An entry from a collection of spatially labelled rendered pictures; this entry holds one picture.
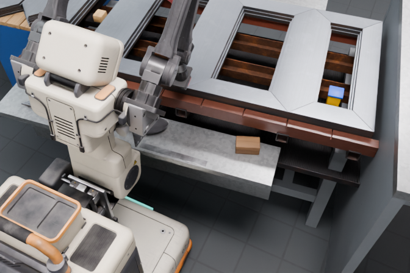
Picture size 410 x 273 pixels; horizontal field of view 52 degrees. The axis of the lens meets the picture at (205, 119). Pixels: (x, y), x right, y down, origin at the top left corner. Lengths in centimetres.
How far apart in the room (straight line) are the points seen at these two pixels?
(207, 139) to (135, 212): 55
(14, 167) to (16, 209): 131
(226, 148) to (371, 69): 73
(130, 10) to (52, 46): 99
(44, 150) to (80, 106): 157
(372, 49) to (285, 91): 51
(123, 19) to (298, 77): 90
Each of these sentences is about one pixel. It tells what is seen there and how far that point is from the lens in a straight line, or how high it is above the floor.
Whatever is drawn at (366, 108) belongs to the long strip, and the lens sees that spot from 183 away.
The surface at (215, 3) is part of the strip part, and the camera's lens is 226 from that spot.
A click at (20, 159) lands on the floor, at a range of 283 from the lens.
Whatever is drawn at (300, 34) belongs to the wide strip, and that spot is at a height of 86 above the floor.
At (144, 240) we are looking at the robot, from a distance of 205.
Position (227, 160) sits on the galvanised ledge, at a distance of 177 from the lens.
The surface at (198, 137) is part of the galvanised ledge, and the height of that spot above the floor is 68.
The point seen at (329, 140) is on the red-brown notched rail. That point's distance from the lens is 175.
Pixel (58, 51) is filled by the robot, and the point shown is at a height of 134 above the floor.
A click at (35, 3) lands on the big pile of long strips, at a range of 244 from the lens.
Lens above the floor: 213
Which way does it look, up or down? 50 degrees down
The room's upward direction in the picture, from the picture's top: 1 degrees clockwise
